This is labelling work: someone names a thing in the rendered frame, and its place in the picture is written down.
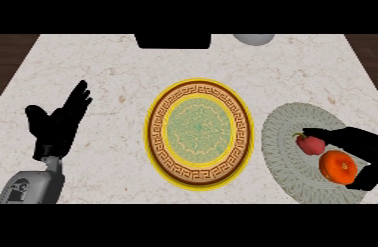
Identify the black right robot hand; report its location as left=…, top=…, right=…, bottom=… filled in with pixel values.
left=301, top=126, right=378, bottom=192

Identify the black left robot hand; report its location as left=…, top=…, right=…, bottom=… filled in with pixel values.
left=23, top=79, right=94, bottom=162

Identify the orange squash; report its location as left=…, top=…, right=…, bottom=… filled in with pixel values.
left=317, top=149, right=360, bottom=186

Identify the grey woven round placemat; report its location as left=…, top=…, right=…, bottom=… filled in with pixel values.
left=259, top=102, right=374, bottom=205

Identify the yellow patterned round plate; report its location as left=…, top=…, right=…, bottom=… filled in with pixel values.
left=143, top=77, right=255, bottom=192

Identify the red apple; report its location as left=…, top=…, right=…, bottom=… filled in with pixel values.
left=292, top=132, right=327, bottom=156

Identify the black box appliance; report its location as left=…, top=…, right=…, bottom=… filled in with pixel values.
left=132, top=33, right=212, bottom=50

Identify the grey round bowl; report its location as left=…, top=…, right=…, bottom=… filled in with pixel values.
left=231, top=33, right=275, bottom=47

